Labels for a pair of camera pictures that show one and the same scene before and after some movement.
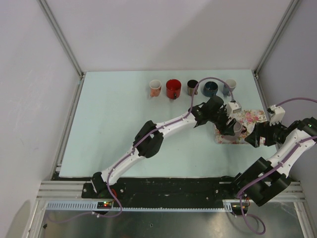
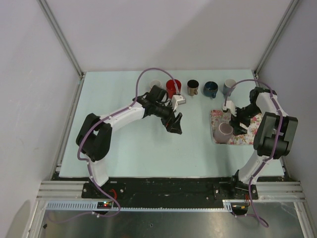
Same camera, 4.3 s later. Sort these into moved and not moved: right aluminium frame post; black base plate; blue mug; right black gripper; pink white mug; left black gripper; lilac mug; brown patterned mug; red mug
Moved: lilac mug; right black gripper; left black gripper
Not moved: pink white mug; red mug; brown patterned mug; right aluminium frame post; blue mug; black base plate
